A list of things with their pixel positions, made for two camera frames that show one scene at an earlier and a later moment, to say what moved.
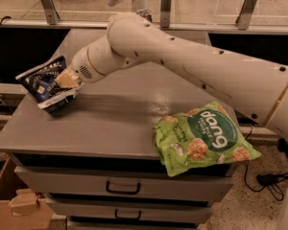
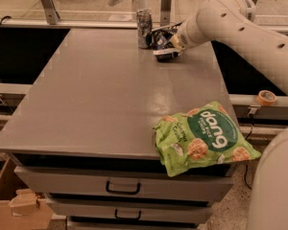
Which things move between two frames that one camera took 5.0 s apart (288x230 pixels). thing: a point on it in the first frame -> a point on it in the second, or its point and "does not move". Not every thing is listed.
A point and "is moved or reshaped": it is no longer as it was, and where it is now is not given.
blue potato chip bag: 39,82 is moved or reshaped
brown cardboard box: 14,206 does not move
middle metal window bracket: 165,6 does not move
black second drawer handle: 129,218 does not move
